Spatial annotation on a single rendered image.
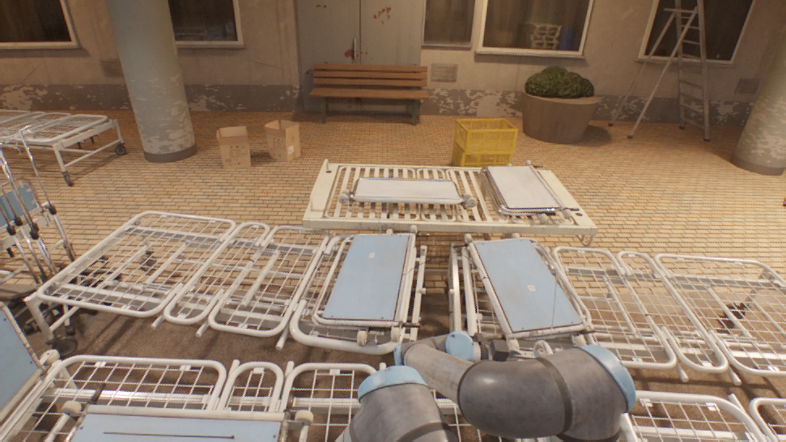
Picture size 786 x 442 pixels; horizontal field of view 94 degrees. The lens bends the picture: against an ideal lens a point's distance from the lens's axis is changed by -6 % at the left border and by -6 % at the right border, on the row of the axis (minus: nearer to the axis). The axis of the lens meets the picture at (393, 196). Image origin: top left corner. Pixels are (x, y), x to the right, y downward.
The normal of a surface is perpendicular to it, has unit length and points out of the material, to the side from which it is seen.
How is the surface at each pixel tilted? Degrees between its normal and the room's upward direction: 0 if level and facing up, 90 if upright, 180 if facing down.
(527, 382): 25
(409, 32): 90
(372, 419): 55
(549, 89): 72
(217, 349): 0
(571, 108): 101
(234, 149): 91
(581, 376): 18
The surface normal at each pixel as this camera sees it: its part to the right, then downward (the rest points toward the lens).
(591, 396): 0.22, -0.25
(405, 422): -0.26, -0.79
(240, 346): 0.03, -0.88
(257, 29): 0.02, 0.47
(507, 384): -0.47, -0.66
